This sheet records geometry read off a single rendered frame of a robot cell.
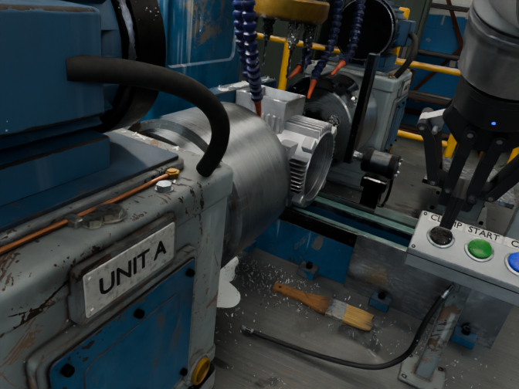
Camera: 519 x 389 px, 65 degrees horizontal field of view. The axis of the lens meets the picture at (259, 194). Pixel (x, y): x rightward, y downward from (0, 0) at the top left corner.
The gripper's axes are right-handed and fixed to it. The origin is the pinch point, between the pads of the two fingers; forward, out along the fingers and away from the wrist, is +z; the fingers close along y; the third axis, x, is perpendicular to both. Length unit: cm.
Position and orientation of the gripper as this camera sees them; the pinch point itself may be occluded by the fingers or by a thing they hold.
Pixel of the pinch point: (453, 204)
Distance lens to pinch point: 56.0
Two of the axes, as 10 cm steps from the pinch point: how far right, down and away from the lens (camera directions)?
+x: -4.5, 7.6, -4.6
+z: 1.4, 5.7, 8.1
